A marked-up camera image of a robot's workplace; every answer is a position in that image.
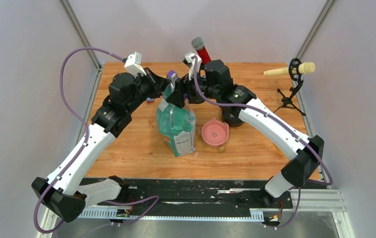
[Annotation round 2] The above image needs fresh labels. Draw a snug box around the black pet bowl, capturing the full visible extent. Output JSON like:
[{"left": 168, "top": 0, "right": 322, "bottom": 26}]
[{"left": 221, "top": 107, "right": 244, "bottom": 127}]

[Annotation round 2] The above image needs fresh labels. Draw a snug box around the pink cat-ear pet bowl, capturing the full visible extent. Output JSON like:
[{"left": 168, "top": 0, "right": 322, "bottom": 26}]
[{"left": 201, "top": 118, "right": 229, "bottom": 148}]

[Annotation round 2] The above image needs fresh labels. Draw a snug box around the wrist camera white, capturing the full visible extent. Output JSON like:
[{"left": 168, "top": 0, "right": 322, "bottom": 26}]
[
  {"left": 183, "top": 52, "right": 202, "bottom": 80},
  {"left": 124, "top": 52, "right": 146, "bottom": 76}
]

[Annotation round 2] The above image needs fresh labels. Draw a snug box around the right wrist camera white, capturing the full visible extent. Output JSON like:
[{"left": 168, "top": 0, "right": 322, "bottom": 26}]
[{"left": 183, "top": 52, "right": 202, "bottom": 80}]

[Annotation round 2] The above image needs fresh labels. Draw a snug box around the red glitter microphone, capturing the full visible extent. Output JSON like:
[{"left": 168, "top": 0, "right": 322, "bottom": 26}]
[{"left": 191, "top": 37, "right": 211, "bottom": 64}]

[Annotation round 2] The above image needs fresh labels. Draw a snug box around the purple metronome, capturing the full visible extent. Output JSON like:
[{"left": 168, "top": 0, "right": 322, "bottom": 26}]
[{"left": 166, "top": 70, "right": 178, "bottom": 80}]

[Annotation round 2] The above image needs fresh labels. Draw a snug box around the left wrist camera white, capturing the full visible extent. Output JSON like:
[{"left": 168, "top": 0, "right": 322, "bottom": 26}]
[{"left": 124, "top": 52, "right": 146, "bottom": 76}]

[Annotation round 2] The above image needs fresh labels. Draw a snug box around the cream microphone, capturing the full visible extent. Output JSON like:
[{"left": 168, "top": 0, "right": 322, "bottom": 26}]
[{"left": 264, "top": 62, "right": 316, "bottom": 76}]

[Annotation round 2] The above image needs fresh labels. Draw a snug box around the small wooden block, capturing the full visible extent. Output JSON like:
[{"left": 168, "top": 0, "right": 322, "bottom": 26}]
[{"left": 217, "top": 146, "right": 225, "bottom": 153}]

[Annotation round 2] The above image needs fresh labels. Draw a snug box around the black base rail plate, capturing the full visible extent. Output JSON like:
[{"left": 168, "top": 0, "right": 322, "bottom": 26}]
[{"left": 79, "top": 177, "right": 295, "bottom": 218}]

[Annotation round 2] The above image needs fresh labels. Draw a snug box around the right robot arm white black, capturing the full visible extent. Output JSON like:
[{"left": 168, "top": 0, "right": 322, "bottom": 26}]
[{"left": 164, "top": 59, "right": 324, "bottom": 207}]

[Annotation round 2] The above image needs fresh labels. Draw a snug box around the green pet food bag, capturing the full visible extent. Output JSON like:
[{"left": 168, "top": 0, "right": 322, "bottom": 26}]
[{"left": 156, "top": 79, "right": 196, "bottom": 156}]

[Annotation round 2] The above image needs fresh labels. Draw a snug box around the small toy figure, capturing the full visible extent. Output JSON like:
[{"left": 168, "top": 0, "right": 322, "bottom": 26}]
[{"left": 146, "top": 97, "right": 154, "bottom": 104}]

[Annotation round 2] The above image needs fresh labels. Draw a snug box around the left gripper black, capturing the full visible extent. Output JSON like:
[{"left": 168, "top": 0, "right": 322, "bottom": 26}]
[{"left": 126, "top": 67, "right": 172, "bottom": 113}]

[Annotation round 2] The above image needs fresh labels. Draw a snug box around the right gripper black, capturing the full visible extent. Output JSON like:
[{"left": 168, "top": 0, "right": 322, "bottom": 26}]
[{"left": 166, "top": 67, "right": 220, "bottom": 109}]

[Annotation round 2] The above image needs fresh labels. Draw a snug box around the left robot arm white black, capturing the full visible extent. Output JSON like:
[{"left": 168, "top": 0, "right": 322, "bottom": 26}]
[{"left": 32, "top": 68, "right": 170, "bottom": 223}]

